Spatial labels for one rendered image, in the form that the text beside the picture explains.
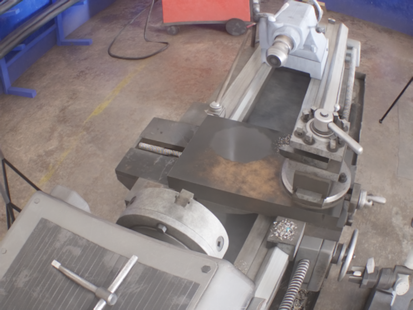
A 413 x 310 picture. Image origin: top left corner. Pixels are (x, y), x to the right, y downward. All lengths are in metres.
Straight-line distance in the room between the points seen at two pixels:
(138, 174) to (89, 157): 1.52
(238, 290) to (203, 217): 0.30
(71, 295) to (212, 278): 0.24
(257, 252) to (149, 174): 0.45
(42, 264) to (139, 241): 0.20
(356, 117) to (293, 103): 0.68
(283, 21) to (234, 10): 2.37
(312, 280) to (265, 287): 0.33
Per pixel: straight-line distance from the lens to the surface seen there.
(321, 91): 2.03
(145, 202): 1.00
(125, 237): 0.77
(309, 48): 2.08
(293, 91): 2.19
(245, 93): 1.91
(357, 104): 2.79
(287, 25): 1.90
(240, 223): 1.58
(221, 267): 0.72
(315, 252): 1.42
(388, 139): 3.26
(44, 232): 0.82
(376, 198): 1.42
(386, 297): 2.10
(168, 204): 0.98
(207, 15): 4.29
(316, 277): 1.55
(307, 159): 1.27
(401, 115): 3.60
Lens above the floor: 1.93
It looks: 42 degrees down
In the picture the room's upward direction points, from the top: 4 degrees counter-clockwise
